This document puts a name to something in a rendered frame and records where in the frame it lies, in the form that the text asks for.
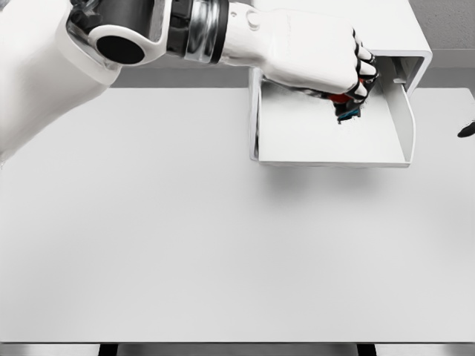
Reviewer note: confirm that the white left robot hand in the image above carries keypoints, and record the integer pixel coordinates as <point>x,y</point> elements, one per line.
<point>315,52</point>

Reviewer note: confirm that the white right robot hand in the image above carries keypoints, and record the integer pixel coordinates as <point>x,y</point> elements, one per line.
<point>467,130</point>

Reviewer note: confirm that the red and blue load switch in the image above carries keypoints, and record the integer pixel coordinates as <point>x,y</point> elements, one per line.
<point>347,109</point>

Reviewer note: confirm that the white cabinet drawer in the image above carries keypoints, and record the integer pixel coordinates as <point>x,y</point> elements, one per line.
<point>326,137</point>

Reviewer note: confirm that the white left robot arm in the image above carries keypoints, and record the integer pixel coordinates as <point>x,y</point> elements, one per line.
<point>37,74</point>

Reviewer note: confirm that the white tabletop storage cabinet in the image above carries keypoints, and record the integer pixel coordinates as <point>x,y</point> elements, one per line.
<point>393,26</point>

